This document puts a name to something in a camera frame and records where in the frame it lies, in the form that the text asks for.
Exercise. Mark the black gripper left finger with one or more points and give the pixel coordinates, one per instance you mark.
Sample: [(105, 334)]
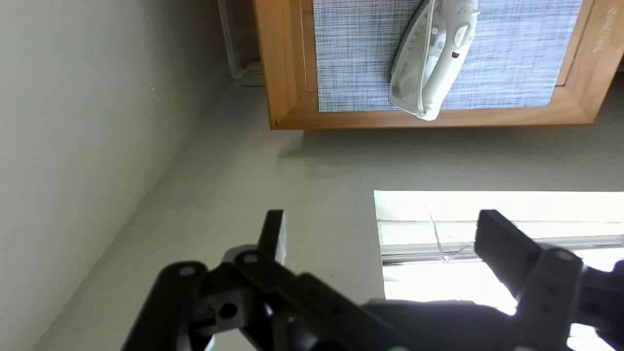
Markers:
[(269, 236)]

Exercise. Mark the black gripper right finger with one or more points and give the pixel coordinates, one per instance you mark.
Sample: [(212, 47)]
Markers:
[(503, 250)]

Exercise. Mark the white steam iron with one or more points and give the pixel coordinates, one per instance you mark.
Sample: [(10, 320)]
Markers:
[(431, 61)]

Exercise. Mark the white window blinds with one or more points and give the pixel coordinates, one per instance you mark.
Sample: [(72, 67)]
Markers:
[(519, 217)]

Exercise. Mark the wooden side table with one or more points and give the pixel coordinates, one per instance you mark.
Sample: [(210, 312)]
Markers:
[(288, 70)]

